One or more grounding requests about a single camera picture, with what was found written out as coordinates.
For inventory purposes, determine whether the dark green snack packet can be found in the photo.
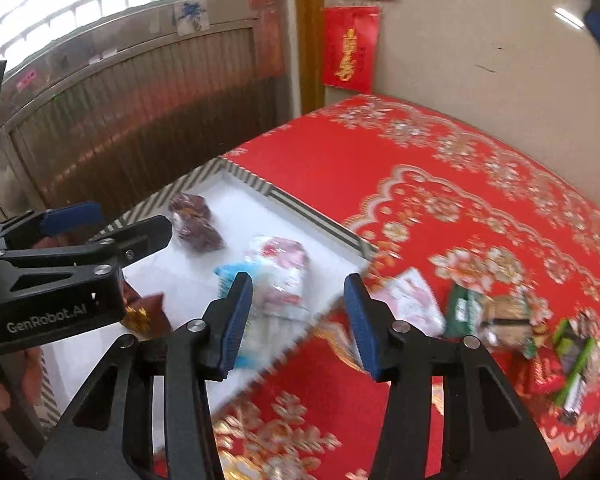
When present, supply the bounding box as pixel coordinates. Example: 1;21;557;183
443;284;484;339

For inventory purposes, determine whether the small red gold snack packet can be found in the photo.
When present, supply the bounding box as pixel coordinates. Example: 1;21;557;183
121;281;172;339

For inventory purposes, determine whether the operator left hand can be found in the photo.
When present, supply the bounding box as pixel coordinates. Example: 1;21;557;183
0;347;43;413

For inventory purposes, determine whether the dark purple snack bag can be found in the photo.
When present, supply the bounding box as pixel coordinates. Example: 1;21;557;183
169;193;224;254

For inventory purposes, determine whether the yellow door frame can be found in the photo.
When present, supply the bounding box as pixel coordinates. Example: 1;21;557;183
296;0;325;114

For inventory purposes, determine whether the brown wooden door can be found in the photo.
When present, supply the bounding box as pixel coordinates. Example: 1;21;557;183
0;0;289;220

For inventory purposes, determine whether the red candy packet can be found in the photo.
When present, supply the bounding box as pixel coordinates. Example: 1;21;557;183
513;347;566;398

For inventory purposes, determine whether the black striped snack bar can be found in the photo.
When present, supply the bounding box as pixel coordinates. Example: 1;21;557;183
552;312;596;426

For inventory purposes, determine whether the white pink strawberry snack bag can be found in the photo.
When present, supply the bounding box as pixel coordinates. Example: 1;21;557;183
245;235;310;322

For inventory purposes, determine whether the white pink strawberry snack pack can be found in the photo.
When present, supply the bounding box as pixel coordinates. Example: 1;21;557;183
370;268;445;337

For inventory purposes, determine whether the clear bag of snacks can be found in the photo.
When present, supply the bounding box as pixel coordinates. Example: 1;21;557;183
477;295;536;359

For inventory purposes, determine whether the light blue snack packet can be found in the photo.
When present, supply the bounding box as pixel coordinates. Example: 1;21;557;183
214;262;270;370

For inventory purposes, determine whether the lower red wall banner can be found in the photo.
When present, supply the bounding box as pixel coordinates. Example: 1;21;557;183
322;6;380;93

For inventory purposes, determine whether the striped white storage box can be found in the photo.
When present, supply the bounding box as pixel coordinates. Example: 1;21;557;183
38;156;379;453

